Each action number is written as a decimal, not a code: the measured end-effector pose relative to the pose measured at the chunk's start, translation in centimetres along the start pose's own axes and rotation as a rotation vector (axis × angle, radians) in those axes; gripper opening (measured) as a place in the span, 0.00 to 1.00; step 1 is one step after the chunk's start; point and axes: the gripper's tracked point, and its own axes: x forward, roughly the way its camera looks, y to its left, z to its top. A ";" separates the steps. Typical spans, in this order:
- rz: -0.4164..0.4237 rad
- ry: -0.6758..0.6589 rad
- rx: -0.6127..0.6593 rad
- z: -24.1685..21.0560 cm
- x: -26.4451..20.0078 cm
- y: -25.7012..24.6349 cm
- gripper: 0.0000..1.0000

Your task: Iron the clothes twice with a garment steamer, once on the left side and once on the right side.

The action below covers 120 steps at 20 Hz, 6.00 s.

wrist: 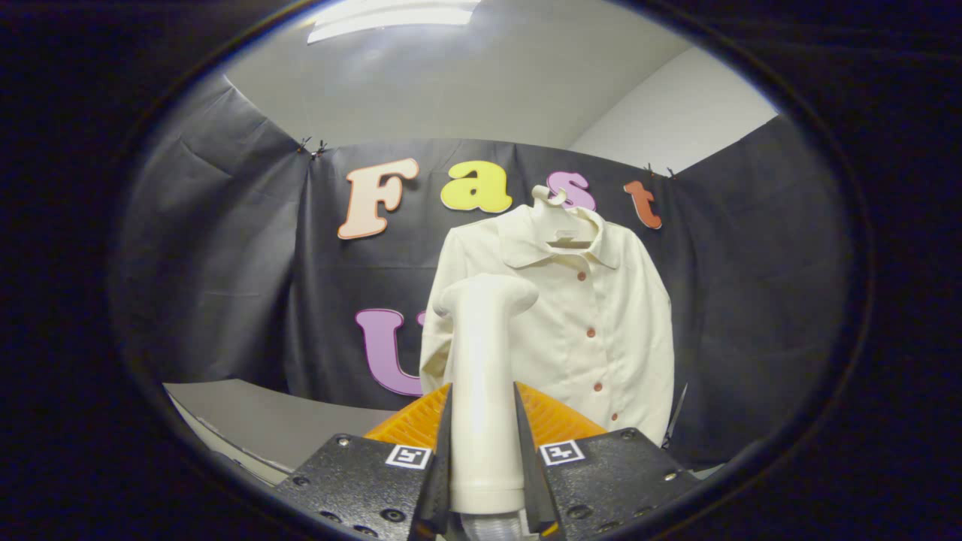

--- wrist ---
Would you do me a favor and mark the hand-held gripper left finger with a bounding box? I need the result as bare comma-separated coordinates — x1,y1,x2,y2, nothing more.
274,382,453,541

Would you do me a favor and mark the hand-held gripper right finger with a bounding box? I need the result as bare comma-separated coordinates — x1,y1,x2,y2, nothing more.
513,382,703,541

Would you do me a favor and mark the white garment steamer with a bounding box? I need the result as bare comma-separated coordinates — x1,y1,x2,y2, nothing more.
432,273,540,541

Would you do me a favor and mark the cream button shirt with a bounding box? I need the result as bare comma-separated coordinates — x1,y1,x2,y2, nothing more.
419,203,676,446

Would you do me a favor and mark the black garment stand pole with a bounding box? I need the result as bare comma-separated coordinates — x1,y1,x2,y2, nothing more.
661,383,688,449

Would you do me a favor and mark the white clothes hanger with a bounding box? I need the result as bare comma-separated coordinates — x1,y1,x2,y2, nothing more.
530,185,594,249

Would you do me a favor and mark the white cabinet with grey top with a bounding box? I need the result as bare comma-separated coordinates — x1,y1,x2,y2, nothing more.
162,378,395,485

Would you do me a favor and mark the black backdrop cloth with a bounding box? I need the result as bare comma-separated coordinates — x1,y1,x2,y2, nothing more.
113,75,854,470

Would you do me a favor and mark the ceiling light panel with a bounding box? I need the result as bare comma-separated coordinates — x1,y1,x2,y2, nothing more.
307,0,482,44

